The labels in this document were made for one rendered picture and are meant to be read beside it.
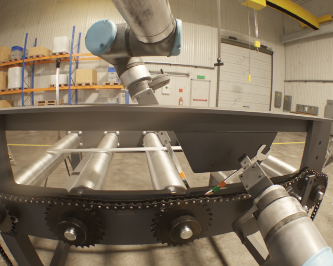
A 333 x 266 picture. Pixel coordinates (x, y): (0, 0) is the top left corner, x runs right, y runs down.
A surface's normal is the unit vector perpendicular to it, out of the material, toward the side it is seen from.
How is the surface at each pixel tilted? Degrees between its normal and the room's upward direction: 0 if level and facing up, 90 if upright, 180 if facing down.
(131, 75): 83
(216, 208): 90
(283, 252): 70
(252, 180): 48
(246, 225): 101
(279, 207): 36
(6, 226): 90
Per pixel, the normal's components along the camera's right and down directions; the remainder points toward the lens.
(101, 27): -0.25, 0.08
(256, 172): -0.70, -0.66
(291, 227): -0.49, -0.80
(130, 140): 0.17, 0.21
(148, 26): 0.16, 0.99
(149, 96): 0.06, -0.03
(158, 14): 0.63, 0.77
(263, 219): -0.96, -0.25
